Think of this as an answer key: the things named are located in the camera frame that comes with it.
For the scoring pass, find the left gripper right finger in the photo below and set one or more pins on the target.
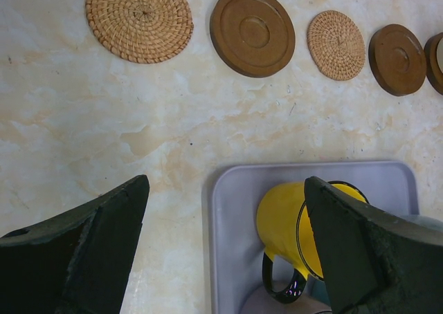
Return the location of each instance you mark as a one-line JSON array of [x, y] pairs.
[[373, 261]]

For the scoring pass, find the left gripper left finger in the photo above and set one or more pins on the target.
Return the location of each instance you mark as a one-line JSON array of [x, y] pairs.
[[78, 261]]

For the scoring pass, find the yellow translucent mug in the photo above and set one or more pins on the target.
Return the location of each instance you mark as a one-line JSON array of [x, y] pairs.
[[284, 227]]

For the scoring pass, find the dark brown coaster top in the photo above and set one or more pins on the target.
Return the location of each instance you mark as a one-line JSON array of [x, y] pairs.
[[397, 60]]

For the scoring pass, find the dark brown coaster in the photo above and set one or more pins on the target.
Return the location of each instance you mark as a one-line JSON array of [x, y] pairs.
[[397, 60], [433, 70], [255, 38]]

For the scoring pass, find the light cork coaster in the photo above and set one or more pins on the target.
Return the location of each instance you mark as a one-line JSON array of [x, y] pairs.
[[141, 31], [336, 45]]

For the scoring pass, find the grey green mug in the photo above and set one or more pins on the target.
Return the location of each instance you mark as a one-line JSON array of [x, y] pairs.
[[424, 221]]

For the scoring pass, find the purple mug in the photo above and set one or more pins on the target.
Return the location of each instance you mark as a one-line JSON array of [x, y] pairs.
[[261, 302]]

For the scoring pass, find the lavender plastic tray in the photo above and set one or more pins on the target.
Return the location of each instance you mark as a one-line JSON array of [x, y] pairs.
[[235, 248]]

